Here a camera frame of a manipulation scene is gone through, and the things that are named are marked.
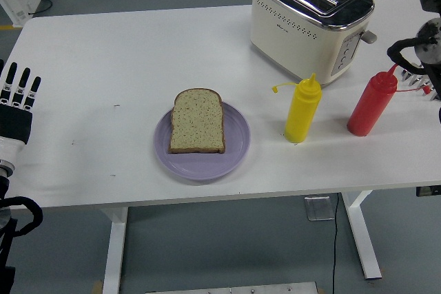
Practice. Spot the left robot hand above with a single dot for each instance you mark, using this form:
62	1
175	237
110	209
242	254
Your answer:
15	123

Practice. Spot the bread slice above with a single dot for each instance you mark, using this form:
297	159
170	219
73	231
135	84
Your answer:
198	122

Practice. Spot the purple plate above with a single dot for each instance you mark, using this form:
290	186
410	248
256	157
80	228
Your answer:
203	166

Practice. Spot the cream and chrome toaster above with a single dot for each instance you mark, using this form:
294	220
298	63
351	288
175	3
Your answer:
293	32

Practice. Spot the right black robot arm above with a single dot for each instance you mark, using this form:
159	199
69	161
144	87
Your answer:
429	42

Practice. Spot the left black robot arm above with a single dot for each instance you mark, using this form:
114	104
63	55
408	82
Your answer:
36	213

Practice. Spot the small metal floor plate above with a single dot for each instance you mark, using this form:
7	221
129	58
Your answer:
319	208

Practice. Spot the white table leg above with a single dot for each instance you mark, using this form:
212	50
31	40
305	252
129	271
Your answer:
361	239
115	249

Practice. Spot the yellow squeeze bottle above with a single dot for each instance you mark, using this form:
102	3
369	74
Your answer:
301	115

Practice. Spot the red squeeze bottle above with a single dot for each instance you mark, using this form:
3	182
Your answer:
370	108

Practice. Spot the metal toast rack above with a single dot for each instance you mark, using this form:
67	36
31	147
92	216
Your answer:
415	80

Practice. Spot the black table control box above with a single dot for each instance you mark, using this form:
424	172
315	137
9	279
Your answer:
429	191

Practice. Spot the large metal base plate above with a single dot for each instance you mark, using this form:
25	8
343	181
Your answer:
231	288

